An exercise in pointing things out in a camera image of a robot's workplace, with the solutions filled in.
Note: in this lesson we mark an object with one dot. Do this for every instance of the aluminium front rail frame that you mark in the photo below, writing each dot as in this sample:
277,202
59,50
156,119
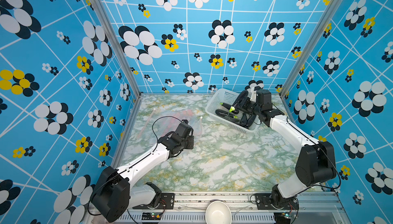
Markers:
237,208

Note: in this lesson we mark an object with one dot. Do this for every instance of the dark purple eggplant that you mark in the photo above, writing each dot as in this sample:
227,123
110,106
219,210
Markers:
230,108

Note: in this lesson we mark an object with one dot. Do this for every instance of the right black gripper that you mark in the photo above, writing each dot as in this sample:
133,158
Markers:
244,103

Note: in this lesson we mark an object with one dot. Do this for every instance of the white bowl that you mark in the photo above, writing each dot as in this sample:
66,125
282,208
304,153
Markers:
218,212

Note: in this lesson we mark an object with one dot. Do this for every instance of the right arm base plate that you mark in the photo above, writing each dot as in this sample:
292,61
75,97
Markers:
268,201

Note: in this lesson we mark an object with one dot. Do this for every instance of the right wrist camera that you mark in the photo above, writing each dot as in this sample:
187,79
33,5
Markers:
253,95

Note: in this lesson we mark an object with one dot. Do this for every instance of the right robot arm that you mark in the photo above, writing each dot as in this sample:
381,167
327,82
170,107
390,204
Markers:
316,160

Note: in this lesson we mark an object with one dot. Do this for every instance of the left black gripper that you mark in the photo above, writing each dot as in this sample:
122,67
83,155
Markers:
191,138

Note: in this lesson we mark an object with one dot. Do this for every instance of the white plastic basket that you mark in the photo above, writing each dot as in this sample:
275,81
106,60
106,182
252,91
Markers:
221,108

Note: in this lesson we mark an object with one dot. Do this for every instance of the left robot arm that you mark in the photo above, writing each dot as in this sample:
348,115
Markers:
115,193

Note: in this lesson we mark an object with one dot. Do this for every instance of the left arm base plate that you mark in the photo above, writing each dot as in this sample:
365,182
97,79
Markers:
163,201

